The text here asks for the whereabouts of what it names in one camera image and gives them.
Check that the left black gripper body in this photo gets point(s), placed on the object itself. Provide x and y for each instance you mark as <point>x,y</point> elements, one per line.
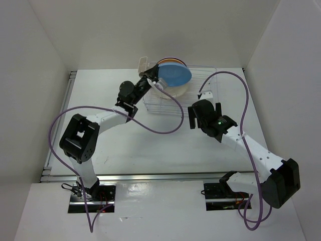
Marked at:
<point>142,87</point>

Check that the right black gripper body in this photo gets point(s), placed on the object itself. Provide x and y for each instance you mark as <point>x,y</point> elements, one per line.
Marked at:
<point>201,125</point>

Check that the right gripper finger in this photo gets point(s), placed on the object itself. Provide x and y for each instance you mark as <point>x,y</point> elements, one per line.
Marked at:
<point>193,120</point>
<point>218,109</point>

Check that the pink plate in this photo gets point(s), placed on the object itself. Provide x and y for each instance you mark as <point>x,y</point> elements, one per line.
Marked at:
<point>171,61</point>

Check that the blue plate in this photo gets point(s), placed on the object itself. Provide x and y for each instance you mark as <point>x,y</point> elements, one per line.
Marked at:
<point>174,74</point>

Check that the cream plate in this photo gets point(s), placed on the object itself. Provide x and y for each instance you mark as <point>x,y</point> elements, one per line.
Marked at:
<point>172,91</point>

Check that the yellow plate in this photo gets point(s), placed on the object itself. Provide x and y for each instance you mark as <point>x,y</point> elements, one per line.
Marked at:
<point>169,58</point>

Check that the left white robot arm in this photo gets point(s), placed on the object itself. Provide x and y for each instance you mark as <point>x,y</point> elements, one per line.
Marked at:
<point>81,134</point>

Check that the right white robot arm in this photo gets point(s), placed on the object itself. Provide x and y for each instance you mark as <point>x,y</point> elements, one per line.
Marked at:
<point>279,178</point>

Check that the clear cutlery holder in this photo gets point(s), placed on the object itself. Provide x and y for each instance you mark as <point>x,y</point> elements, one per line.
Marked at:
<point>142,65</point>

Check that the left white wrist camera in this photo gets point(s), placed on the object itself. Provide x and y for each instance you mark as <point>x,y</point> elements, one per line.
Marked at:
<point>157,83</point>

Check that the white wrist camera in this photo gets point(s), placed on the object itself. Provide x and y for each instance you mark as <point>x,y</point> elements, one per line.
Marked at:
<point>157,83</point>
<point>206,95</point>

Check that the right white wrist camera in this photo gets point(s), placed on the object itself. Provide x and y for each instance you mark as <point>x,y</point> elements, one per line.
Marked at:
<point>206,95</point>

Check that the white wire dish rack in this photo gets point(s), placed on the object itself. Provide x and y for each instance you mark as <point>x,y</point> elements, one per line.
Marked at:
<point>198,83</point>

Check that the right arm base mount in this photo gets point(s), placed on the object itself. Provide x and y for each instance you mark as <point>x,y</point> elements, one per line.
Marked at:
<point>218,196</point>

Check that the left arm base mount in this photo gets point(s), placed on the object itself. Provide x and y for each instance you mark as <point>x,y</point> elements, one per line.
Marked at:
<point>101,201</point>

